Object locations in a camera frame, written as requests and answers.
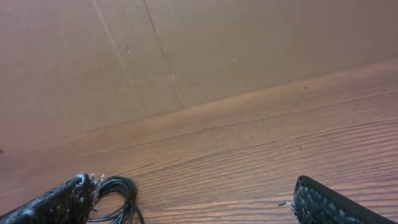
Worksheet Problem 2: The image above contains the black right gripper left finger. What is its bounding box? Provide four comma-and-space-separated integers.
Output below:
1, 173, 99, 224

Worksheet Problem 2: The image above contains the black usb cable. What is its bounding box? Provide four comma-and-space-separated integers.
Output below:
86, 175, 146, 224

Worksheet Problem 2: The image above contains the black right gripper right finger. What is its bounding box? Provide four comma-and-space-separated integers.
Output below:
281, 175, 395, 224

